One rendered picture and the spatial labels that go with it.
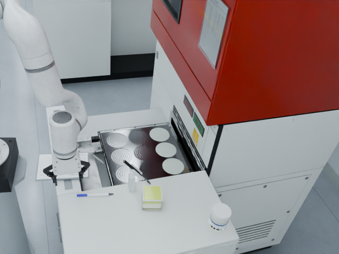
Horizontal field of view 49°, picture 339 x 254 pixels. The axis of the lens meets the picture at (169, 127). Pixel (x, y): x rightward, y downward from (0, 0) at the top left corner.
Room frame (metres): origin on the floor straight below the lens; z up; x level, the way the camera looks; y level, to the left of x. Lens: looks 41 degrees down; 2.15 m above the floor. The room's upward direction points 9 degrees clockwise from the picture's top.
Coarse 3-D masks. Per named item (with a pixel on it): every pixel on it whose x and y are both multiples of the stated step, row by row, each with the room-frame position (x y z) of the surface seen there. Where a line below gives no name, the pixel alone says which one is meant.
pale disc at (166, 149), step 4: (160, 144) 1.29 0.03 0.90; (164, 144) 1.29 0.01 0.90; (168, 144) 1.30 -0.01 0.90; (156, 148) 1.26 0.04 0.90; (160, 148) 1.26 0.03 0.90; (164, 148) 1.27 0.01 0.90; (168, 148) 1.27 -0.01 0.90; (172, 148) 1.28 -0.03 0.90; (160, 152) 1.24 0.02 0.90; (164, 152) 1.24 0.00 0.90; (168, 152) 1.24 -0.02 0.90; (172, 152) 1.25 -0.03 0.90; (164, 156) 1.21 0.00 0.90; (168, 156) 1.22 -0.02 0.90
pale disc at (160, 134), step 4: (156, 128) 1.40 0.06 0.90; (160, 128) 1.41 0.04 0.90; (152, 132) 1.37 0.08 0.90; (156, 132) 1.37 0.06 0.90; (160, 132) 1.38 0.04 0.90; (164, 132) 1.38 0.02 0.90; (152, 136) 1.34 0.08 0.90; (156, 136) 1.34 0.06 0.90; (160, 136) 1.35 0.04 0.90; (164, 136) 1.35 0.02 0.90; (168, 136) 1.36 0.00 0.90; (156, 140) 1.31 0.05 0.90; (160, 140) 1.32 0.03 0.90; (164, 140) 1.32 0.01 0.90
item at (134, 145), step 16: (144, 128) 1.39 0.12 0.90; (112, 144) 1.24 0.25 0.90; (128, 144) 1.26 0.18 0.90; (144, 144) 1.27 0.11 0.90; (176, 144) 1.31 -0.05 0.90; (112, 160) 1.14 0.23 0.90; (128, 160) 1.15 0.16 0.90; (144, 160) 1.17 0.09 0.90; (160, 160) 1.18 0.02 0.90; (112, 176) 1.05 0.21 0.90; (128, 176) 1.06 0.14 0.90; (144, 176) 1.07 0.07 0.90; (160, 176) 1.09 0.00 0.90
